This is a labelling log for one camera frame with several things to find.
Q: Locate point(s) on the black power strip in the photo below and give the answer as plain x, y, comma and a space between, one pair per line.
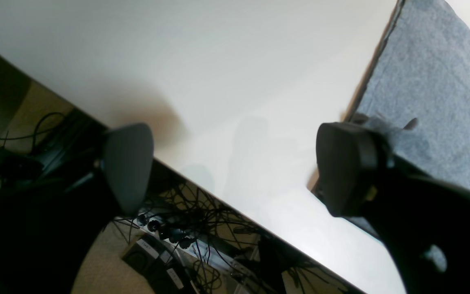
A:
217, 247

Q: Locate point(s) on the grey t-shirt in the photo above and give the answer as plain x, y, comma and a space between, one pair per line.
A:
418, 92

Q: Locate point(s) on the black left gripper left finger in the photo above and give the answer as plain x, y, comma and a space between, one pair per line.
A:
48, 227

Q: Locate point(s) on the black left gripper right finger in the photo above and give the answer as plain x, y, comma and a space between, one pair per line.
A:
423, 222

